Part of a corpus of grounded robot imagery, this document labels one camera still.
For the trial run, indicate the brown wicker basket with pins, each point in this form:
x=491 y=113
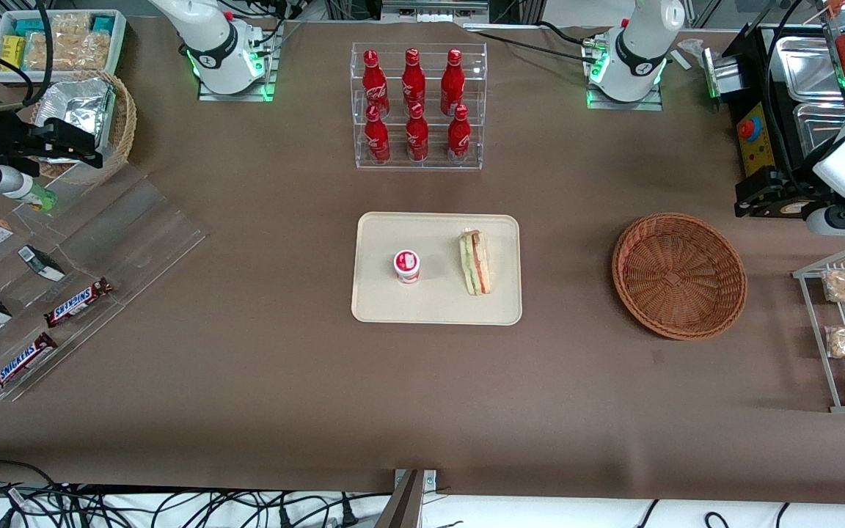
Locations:
x=675 y=279

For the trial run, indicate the beige plastic tray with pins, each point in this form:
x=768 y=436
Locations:
x=437 y=304

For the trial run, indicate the small green bottle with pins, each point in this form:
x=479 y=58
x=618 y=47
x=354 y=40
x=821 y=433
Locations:
x=42 y=198

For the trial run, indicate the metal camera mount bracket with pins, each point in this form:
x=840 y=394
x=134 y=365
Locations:
x=404 y=502

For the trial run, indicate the red cola bottle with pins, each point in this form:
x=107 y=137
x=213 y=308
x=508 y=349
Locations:
x=458 y=139
x=416 y=138
x=374 y=77
x=414 y=77
x=452 y=77
x=377 y=139

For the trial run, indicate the Snickers chocolate bar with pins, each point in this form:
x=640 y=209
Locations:
x=20 y=363
x=78 y=302

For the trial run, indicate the teal snack pack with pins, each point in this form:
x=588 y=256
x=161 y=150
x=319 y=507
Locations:
x=28 y=27
x=103 y=24

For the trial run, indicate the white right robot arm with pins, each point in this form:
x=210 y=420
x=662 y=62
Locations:
x=210 y=37

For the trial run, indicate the white plastic bin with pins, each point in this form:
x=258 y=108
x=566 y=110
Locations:
x=118 y=44

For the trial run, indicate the black food warmer appliance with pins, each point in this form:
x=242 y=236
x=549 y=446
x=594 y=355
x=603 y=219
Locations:
x=752 y=81

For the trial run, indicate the aluminium arm base plate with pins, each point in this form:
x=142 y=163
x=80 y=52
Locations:
x=624 y=105
x=265 y=73

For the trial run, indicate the triangular sandwich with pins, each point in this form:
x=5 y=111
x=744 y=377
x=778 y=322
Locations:
x=475 y=264

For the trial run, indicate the clear cracker bag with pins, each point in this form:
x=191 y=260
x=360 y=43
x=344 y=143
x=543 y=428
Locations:
x=45 y=50
x=85 y=44

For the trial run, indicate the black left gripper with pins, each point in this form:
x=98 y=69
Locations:
x=788 y=192

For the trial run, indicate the light wicker basket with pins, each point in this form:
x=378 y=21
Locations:
x=123 y=125

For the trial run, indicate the clear acrylic stepped display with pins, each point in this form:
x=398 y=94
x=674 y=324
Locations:
x=129 y=235

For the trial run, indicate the yellow snack box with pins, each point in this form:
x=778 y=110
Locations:
x=13 y=53

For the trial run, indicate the clear acrylic bottle rack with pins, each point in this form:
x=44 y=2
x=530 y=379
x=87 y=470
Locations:
x=430 y=165

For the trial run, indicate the crumpled clear plastic wrap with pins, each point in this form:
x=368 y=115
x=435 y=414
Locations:
x=690 y=50

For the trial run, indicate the steel warmer pan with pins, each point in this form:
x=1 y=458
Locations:
x=807 y=70
x=818 y=128

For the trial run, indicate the yellow panel red stop button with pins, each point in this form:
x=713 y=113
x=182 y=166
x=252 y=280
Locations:
x=752 y=136

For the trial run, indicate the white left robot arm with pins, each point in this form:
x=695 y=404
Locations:
x=635 y=51

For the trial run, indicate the red white yogurt cup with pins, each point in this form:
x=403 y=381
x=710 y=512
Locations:
x=407 y=265

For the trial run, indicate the silver foil snack bag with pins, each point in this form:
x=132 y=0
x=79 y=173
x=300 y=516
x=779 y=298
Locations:
x=81 y=103

